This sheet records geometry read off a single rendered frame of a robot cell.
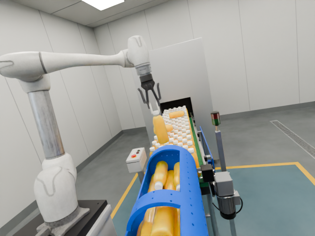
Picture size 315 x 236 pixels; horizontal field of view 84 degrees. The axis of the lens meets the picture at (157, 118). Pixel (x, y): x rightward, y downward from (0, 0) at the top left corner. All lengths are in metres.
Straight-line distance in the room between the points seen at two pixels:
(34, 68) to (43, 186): 0.52
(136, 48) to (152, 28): 4.41
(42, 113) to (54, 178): 0.36
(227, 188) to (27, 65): 1.32
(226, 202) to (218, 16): 4.55
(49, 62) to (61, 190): 0.59
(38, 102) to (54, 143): 0.23
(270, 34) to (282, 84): 1.26
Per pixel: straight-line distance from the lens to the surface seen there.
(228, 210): 1.49
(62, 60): 0.97
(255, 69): 5.30
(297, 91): 5.69
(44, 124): 1.12
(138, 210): 0.67
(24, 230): 1.22
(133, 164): 1.31
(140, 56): 1.00
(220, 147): 1.53
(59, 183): 0.97
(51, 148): 1.14
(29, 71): 0.98
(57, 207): 0.99
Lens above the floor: 1.63
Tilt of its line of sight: 13 degrees down
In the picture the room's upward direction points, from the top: 13 degrees counter-clockwise
